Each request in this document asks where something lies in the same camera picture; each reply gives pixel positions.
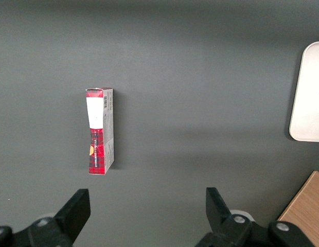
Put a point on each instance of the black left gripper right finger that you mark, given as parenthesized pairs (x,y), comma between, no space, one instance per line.
(221,226)

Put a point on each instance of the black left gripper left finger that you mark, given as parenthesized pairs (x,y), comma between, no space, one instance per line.
(64,221)

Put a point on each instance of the red and grey carton box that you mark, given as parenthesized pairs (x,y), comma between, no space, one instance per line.
(97,133)

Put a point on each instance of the beige rectangular tray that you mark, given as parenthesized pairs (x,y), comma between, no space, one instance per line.
(311,95)

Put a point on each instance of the oak wooden drawer cabinet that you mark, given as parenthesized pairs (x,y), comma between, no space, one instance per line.
(308,203)

